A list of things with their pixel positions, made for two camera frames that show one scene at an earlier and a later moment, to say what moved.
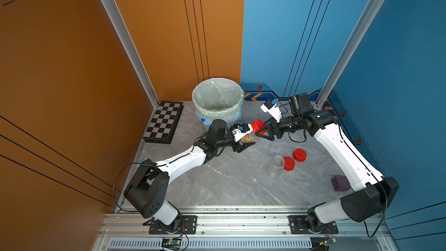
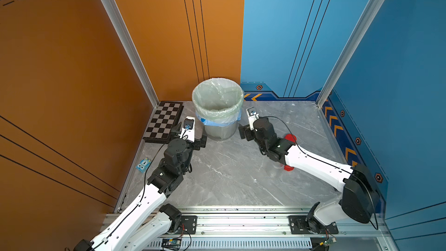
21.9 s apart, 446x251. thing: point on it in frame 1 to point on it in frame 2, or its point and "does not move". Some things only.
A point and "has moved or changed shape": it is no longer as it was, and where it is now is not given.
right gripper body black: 288,124 to 265,147
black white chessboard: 164,123 does not move
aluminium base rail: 367,229 does not move
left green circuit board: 172,243 does not move
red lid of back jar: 257,125 has moved or changed shape
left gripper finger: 243,127 to 176,130
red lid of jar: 288,164 does not move
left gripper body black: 227,141 to 188,150
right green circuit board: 328,241 does not move
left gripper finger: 238,147 to 200,137
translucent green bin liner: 218,99 does not move
